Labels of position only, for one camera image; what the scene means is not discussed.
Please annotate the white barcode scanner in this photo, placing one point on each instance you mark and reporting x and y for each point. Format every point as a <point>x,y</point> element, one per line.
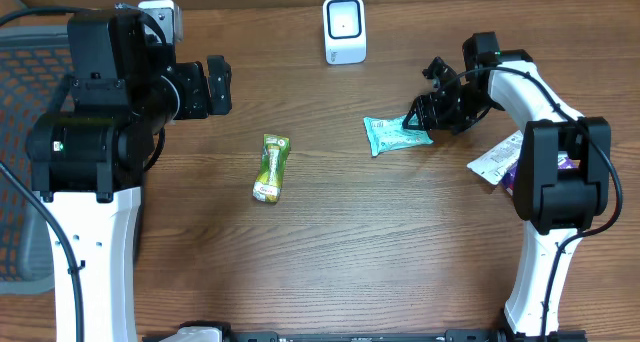
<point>344,28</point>

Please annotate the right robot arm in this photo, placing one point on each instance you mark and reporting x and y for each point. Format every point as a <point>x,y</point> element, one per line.
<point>565,189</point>

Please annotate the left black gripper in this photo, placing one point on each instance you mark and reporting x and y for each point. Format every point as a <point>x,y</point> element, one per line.
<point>198,89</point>

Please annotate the grey plastic mesh basket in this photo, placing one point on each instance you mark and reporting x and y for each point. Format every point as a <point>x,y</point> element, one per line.
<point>20,157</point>

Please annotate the white tube gold cap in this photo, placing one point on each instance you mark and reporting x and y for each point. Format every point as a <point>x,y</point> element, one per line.
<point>493,165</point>

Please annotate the green snack packet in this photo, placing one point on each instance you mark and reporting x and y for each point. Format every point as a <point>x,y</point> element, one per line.
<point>268,184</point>

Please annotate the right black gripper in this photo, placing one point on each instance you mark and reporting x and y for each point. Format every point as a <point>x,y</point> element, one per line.
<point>433,108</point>

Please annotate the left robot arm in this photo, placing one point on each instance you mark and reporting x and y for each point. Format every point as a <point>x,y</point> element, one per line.
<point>94,273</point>

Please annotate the purple sanitary pad pack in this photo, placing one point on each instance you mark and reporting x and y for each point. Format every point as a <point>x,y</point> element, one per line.
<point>509,178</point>

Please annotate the mint green wipes pack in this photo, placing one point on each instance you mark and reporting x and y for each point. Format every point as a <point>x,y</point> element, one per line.
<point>386,135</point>

